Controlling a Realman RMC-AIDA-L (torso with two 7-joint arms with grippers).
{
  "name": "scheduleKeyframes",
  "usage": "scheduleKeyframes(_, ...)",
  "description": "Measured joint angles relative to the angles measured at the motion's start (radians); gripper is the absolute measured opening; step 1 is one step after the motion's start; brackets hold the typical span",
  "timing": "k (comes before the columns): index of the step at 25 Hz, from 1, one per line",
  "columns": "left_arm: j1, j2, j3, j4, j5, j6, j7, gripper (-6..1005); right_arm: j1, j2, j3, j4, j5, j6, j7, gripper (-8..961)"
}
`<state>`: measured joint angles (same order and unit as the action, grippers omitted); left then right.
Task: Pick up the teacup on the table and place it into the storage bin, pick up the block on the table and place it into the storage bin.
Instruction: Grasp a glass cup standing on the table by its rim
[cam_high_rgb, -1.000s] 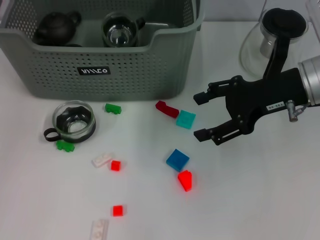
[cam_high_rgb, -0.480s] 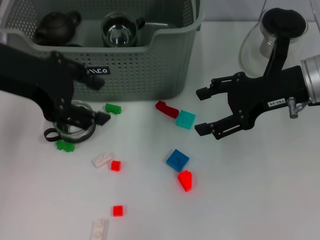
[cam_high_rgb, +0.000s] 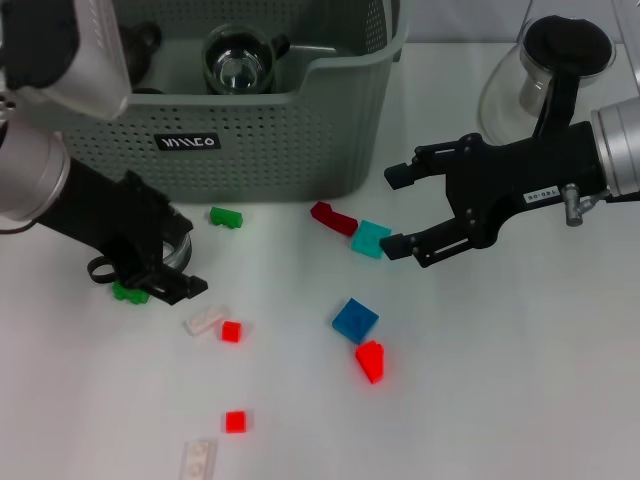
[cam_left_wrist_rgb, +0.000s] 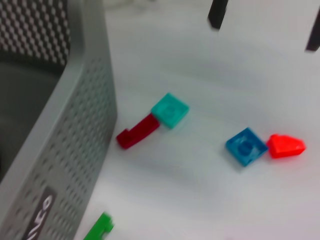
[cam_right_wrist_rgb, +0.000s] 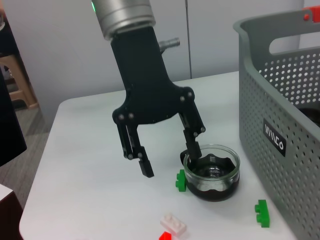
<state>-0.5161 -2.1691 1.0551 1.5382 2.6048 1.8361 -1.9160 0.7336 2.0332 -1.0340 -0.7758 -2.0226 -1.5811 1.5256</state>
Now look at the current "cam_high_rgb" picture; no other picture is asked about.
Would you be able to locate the small red cube brick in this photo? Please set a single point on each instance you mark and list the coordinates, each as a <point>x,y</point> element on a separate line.
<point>231,331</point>
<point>235,421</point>

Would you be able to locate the bright red sloped brick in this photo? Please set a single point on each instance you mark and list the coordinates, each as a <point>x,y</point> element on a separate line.
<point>371,361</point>

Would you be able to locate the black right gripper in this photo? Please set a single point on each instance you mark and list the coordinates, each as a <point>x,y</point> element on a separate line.
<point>525,175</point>

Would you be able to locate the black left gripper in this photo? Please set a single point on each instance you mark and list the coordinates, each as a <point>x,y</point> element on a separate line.
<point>115,220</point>

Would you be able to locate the white two-stud brick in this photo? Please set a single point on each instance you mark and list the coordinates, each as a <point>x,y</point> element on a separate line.
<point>205,321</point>

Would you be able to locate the grey perforated storage bin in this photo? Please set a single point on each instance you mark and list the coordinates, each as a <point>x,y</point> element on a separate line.
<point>275,150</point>

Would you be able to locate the dark red curved brick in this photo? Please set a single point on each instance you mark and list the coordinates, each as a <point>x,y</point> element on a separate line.
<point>335,219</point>

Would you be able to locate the green toy brick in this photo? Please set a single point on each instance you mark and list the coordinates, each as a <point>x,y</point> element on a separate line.
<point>227,217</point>
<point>122,294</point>

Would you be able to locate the right gripper silver metal fitting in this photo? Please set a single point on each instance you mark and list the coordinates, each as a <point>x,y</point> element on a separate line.
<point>572,205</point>

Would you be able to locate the teal toy brick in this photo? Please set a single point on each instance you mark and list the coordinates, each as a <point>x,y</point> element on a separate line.
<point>367,240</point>

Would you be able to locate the translucent clear two-stud brick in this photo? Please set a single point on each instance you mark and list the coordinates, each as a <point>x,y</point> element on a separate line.
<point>200,457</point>

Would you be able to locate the blue toy brick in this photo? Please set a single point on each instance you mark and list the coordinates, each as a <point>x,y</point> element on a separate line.
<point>355,320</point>

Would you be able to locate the dark clay teapot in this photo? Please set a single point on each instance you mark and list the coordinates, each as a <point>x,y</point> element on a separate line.
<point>142,42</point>

